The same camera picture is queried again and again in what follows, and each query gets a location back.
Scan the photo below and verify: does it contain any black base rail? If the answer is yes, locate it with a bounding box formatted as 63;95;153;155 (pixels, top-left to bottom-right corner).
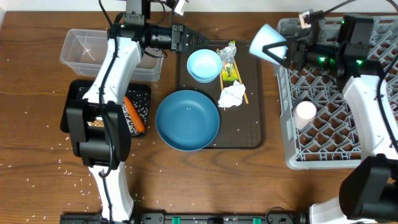
58;208;308;224

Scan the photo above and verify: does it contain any brown food scrap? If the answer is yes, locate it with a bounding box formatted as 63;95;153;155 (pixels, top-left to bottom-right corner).
87;118;104;128

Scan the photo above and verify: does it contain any pink cup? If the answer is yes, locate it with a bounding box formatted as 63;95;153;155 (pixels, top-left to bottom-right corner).
292;101;317;129

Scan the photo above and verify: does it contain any grey dishwasher rack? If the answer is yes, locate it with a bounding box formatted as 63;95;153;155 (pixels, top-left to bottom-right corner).
274;16;397;170

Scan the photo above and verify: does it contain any wooden chopstick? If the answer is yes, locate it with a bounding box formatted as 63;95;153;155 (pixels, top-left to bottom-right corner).
216;48;226;111
233;59;249;105

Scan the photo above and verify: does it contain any crumpled white tissue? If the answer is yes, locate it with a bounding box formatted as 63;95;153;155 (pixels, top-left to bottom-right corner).
218;80;246;108

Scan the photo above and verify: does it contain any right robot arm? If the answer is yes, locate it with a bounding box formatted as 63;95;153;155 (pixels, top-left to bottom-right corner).
259;12;397;223

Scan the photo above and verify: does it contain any light blue bowl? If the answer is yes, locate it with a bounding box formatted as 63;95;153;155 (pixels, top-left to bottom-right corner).
187;49;223;83

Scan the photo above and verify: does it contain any dark blue plate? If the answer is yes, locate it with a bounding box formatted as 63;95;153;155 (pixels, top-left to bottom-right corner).
155;90;220;152

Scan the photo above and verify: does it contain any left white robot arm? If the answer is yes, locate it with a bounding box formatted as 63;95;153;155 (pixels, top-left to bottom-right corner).
60;0;209;223

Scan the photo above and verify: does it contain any black waste tray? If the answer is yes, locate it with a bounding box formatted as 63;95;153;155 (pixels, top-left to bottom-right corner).
60;80;151;138

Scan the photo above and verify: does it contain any pile of white rice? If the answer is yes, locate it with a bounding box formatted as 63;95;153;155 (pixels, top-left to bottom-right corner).
123;90;150;138

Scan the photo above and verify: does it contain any dark brown serving tray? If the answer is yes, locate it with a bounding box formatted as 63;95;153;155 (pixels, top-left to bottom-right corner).
176;40;266;149

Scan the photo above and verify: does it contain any light blue cup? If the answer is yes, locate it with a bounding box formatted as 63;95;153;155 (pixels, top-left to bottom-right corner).
249;24;286;65

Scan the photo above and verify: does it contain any orange carrot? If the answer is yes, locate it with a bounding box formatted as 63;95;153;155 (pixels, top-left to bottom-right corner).
124;96;145;133

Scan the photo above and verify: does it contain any clear plastic bin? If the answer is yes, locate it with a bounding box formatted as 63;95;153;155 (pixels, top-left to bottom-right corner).
60;29;164;82

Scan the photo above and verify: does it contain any green foil snack wrapper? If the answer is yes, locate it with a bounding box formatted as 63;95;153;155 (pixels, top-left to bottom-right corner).
216;40;238;82

